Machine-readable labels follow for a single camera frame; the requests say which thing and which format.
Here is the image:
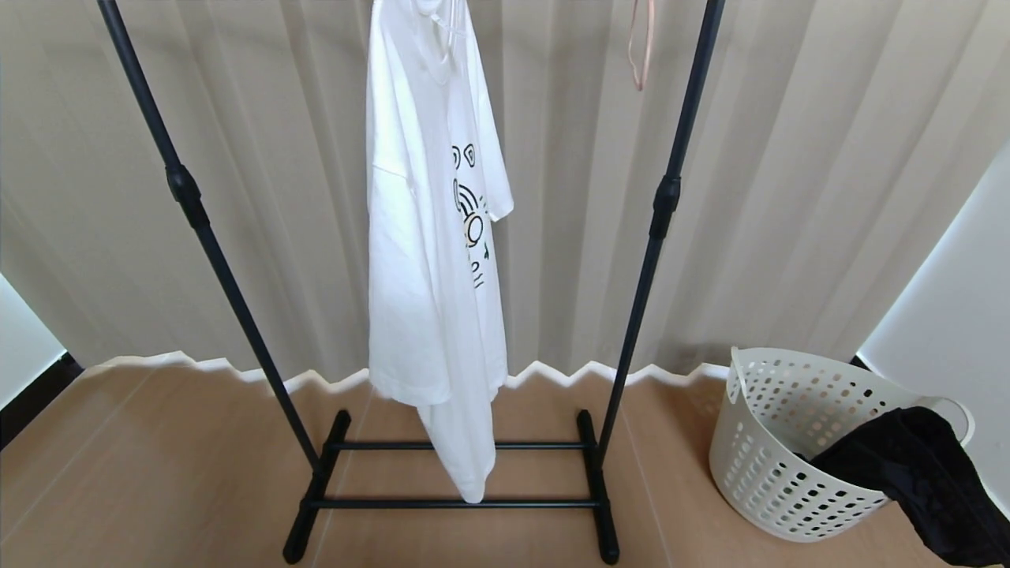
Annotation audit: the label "white laundry basket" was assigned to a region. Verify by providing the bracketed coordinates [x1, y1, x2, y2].
[708, 346, 976, 544]

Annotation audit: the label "black shorts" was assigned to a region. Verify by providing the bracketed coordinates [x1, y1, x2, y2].
[799, 406, 1010, 567]

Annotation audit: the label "black clothes rack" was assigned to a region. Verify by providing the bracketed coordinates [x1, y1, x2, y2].
[96, 0, 727, 566]

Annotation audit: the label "white printed t-shirt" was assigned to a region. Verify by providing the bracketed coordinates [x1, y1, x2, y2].
[365, 0, 515, 504]

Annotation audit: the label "pink clothes hanger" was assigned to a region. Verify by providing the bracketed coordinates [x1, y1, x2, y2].
[428, 0, 471, 40]
[627, 0, 657, 92]

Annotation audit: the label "beige curtain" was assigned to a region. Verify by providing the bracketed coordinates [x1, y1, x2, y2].
[0, 0, 1010, 395]

